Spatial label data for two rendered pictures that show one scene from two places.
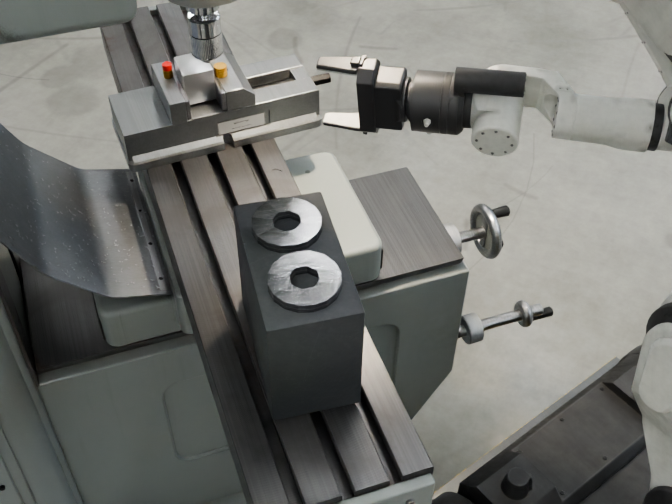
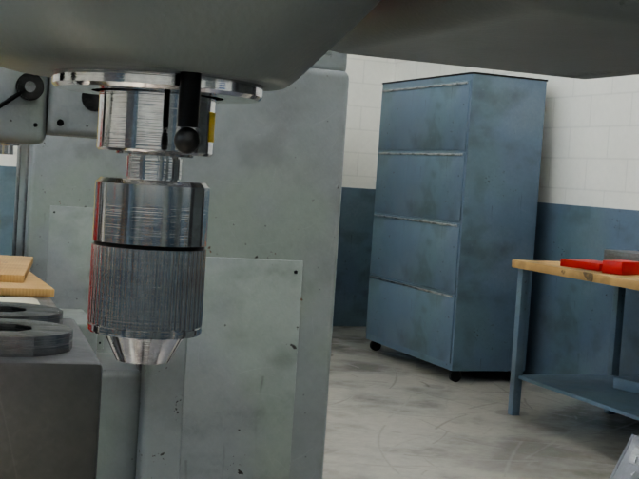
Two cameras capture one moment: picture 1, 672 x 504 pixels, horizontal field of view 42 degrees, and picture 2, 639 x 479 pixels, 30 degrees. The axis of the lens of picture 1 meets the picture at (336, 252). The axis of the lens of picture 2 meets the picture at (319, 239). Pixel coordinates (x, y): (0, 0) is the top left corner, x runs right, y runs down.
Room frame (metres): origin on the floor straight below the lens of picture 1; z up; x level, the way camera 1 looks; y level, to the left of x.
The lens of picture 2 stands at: (1.61, 0.25, 1.27)
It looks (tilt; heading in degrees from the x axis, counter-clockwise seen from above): 3 degrees down; 179
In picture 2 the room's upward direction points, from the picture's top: 4 degrees clockwise
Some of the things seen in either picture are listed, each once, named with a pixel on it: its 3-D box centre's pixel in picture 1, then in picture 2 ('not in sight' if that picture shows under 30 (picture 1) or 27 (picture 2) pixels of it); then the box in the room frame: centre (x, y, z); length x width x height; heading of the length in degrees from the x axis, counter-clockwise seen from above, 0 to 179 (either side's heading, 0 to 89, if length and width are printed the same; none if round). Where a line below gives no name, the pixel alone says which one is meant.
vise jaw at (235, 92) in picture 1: (227, 79); not in sight; (1.27, 0.19, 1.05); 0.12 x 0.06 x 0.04; 23
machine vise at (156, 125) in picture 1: (214, 98); not in sight; (1.26, 0.22, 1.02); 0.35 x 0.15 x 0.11; 113
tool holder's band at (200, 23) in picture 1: (203, 17); (152, 191); (1.12, 0.19, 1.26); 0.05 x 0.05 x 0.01
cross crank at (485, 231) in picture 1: (470, 235); not in sight; (1.29, -0.27, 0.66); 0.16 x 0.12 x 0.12; 110
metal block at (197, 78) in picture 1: (195, 78); not in sight; (1.25, 0.24, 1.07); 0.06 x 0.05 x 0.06; 23
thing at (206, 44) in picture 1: (205, 36); (147, 270); (1.12, 0.19, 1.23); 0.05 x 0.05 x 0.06
